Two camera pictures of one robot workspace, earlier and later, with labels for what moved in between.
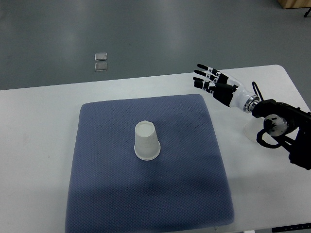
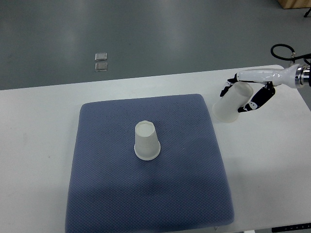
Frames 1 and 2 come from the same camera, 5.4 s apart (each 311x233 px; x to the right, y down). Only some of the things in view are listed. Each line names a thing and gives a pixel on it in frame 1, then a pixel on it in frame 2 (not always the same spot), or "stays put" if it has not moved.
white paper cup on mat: [147, 146] stays put
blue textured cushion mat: [148, 165] stays put
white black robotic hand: [225, 89] -> [295, 76]
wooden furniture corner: [295, 4] stays put
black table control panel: [291, 227] stays put
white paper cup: [255, 124] -> [227, 108]
